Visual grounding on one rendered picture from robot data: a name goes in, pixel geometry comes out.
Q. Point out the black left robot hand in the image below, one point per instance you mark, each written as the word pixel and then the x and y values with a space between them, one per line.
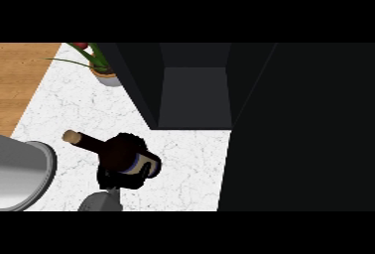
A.
pixel 121 182

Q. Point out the grey round rimmed container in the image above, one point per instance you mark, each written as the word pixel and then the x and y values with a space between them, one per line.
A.
pixel 22 172

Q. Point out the green potted plant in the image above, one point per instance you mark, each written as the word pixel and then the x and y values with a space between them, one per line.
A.
pixel 100 67

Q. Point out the dark grey open cabinet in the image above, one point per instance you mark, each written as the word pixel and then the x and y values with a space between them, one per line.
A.
pixel 193 99

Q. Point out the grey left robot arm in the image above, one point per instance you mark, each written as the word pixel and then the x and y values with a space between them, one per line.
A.
pixel 100 203

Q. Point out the dark brown wine bottle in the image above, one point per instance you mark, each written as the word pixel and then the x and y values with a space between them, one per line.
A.
pixel 90 142

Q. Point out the dark grey cabinet door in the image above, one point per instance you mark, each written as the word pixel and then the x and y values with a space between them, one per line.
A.
pixel 303 132

